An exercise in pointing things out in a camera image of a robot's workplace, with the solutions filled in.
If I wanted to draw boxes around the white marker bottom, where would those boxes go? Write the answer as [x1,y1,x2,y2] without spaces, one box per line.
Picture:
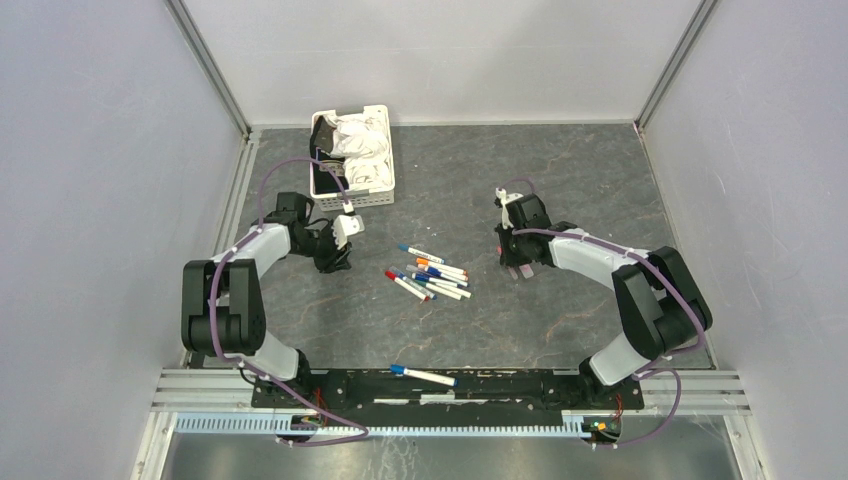
[425,282,464,300]

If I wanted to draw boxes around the white plastic basket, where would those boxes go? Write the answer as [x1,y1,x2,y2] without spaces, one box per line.
[308,104,396,212]

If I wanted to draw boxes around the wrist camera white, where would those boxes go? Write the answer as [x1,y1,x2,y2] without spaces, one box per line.
[332,214,364,250]
[495,187,524,230]

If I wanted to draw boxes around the blue cap marker upper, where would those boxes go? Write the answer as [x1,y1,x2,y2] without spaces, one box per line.
[417,265,468,282]

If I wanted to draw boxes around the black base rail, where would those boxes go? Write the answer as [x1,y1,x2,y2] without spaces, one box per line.
[251,369,645,430]

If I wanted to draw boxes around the cable duct comb strip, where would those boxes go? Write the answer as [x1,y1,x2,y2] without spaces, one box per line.
[173,413,588,439]

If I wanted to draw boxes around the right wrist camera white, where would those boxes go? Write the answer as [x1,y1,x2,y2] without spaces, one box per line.
[495,187,524,230]

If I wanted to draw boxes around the black printed shirt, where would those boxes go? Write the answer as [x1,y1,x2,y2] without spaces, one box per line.
[309,115,349,195]

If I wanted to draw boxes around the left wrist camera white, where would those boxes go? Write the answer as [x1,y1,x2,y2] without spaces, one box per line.
[332,214,364,250]

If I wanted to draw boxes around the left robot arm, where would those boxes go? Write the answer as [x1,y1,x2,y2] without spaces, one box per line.
[180,192,364,408]

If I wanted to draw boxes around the orange cap marker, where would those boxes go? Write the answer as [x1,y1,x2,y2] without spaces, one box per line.
[416,258,468,276]

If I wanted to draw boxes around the white crumpled cloth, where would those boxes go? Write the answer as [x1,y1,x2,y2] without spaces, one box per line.
[328,113,393,190]

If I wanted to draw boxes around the red cap marker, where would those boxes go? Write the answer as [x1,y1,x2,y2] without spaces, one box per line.
[384,270,430,302]

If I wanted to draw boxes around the light blue cap marker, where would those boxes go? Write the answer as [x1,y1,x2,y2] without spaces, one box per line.
[398,243,445,264]

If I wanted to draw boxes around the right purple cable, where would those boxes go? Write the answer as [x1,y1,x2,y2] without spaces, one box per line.
[498,176,708,450]

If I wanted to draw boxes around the purple cable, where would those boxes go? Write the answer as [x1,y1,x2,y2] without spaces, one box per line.
[498,176,708,450]
[207,156,371,448]

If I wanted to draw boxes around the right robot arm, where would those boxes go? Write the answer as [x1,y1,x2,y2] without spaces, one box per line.
[495,188,713,408]

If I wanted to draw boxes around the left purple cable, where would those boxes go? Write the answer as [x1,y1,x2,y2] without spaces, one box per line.
[207,156,371,448]

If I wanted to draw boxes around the blue cap marker lower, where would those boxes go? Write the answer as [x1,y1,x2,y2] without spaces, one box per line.
[412,274,472,299]

